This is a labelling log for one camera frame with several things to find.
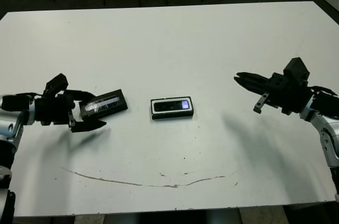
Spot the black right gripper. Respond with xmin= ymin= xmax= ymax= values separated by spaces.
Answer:
xmin=233 ymin=72 xmax=312 ymax=115

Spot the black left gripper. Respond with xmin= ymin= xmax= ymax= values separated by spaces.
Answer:
xmin=34 ymin=89 xmax=108 ymax=133

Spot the black printed box lid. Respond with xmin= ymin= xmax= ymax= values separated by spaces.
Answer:
xmin=80 ymin=88 xmax=129 ymax=119

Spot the black phone-like camera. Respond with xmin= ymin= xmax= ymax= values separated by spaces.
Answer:
xmin=153 ymin=100 xmax=191 ymax=112

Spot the black box base white insert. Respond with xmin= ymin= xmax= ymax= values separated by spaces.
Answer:
xmin=150 ymin=96 xmax=194 ymax=121

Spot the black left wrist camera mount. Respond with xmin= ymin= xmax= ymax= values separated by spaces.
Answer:
xmin=43 ymin=73 xmax=70 ymax=99

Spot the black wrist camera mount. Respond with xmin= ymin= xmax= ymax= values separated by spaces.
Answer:
xmin=43 ymin=73 xmax=70 ymax=99
xmin=282 ymin=57 xmax=310 ymax=86

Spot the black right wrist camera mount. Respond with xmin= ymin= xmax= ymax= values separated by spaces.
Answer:
xmin=282 ymin=57 xmax=310 ymax=86

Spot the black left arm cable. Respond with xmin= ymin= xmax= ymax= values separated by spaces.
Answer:
xmin=10 ymin=91 xmax=46 ymax=100

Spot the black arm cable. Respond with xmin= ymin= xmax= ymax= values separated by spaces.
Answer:
xmin=10 ymin=91 xmax=46 ymax=100
xmin=308 ymin=85 xmax=336 ymax=95

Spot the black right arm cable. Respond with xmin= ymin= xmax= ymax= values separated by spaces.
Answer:
xmin=308 ymin=85 xmax=336 ymax=95

